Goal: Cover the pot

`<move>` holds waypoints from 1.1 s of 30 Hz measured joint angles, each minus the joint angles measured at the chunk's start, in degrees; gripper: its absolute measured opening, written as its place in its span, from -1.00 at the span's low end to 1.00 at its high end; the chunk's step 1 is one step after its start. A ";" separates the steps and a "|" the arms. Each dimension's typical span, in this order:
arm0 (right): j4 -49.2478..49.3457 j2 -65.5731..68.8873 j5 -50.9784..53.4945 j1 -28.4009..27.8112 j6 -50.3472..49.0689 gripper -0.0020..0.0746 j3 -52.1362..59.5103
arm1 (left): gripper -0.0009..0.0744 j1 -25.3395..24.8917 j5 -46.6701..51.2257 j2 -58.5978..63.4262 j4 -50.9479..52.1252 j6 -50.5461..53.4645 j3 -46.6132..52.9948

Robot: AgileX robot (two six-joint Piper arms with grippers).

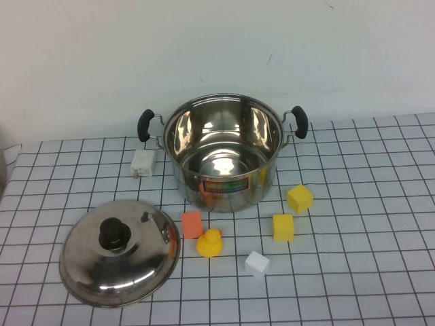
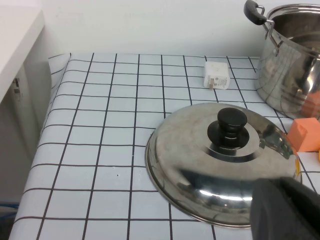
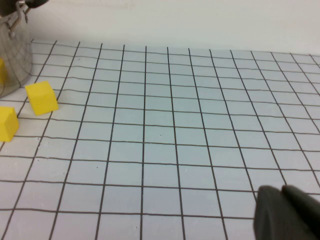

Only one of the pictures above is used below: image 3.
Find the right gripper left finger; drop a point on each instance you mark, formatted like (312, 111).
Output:
(270, 217)

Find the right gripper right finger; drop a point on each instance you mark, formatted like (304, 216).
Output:
(307, 217)

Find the white black grid tablecloth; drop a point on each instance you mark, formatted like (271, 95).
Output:
(160, 140)

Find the yellow foam cube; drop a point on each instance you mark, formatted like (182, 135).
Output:
(7, 125)
(41, 98)

